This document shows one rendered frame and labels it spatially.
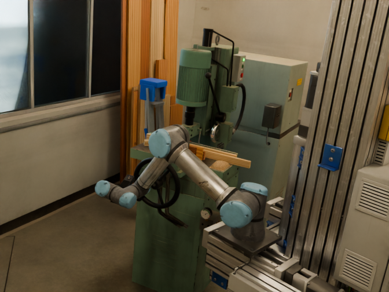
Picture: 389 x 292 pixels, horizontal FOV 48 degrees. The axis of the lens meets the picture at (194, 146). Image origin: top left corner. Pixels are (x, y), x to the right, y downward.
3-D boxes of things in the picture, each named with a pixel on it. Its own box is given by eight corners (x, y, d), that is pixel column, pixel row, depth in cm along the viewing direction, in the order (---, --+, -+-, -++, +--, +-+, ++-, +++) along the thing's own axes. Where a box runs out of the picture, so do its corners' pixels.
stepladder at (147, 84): (139, 223, 363) (135, 79, 332) (155, 212, 385) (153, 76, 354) (156, 228, 356) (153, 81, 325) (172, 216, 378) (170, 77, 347)
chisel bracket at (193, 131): (178, 139, 259) (179, 125, 256) (189, 134, 271) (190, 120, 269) (189, 141, 256) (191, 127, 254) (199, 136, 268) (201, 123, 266)
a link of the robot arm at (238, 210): (266, 204, 179) (172, 118, 192) (252, 218, 166) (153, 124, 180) (250, 223, 185) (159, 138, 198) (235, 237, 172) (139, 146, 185)
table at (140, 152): (120, 161, 255) (120, 151, 253) (147, 148, 282) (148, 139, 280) (216, 188, 232) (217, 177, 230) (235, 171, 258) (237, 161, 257)
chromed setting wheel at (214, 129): (208, 144, 265) (210, 124, 261) (216, 139, 275) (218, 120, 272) (212, 145, 263) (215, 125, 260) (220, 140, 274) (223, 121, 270)
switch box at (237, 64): (228, 80, 271) (231, 54, 266) (234, 79, 280) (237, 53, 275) (237, 82, 269) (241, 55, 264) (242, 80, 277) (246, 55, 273)
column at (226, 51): (181, 155, 288) (192, 43, 266) (195, 147, 307) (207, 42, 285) (212, 163, 279) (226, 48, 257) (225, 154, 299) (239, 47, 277)
